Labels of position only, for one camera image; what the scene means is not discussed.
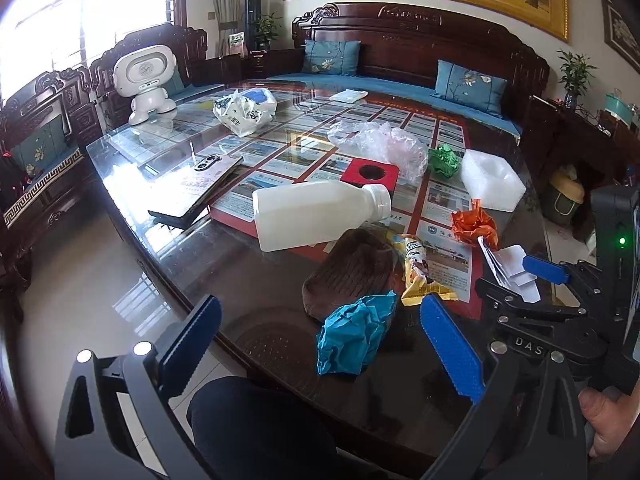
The blue embroidered cushion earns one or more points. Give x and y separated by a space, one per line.
324 57
471 88

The dark wooden side cabinet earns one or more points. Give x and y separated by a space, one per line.
554 136

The teal cushion on armchair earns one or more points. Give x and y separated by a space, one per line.
42 148

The white toy robot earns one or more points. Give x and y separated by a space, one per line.
141 75

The potted plant right side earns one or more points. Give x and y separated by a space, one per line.
576 74

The blue embroidered cushion right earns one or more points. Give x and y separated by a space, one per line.
471 88

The orange paper ball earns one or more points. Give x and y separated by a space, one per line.
469 225

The dark wooden armchair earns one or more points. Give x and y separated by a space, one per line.
86 99

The white paper scraps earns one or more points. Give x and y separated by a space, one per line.
507 266

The bag with blue contents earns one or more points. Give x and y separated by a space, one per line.
263 99

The yellow snack wrapper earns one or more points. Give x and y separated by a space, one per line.
419 282

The white printed plastic bag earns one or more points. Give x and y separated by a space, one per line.
239 116

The blue embroidered cushion left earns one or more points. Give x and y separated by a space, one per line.
324 57

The red square foam insert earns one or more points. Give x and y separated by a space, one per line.
361 172

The green paper ball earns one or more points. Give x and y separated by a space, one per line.
443 161

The white foam packing block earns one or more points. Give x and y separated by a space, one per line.
491 180

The white plastic milk bottle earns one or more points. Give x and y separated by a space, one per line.
309 213

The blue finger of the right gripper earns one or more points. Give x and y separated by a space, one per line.
546 270

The clear plastic bag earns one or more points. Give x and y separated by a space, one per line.
381 142

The black tower speaker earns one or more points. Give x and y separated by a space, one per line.
252 15

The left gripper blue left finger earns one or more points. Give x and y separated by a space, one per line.
182 346

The potted plant far corner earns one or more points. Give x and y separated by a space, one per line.
267 30

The person's right hand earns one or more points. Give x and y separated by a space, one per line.
610 420

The teal paper ball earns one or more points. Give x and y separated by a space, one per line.
351 335

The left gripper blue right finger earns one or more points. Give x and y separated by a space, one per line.
459 359

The dark wooden carved sofa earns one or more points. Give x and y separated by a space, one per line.
400 47

